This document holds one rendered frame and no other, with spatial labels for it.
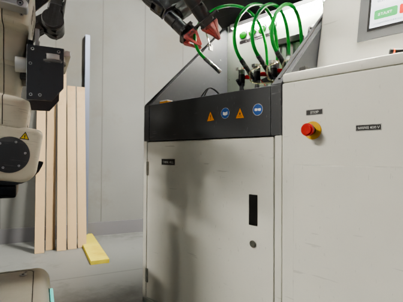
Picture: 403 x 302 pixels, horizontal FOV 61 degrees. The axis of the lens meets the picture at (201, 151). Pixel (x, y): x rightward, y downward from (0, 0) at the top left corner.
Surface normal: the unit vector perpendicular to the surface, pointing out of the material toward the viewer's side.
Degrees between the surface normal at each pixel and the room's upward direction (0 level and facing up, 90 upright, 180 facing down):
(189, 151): 90
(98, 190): 90
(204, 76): 90
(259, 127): 90
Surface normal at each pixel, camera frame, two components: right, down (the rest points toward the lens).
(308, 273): -0.69, -0.02
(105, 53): 0.43, -0.01
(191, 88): 0.72, 0.00
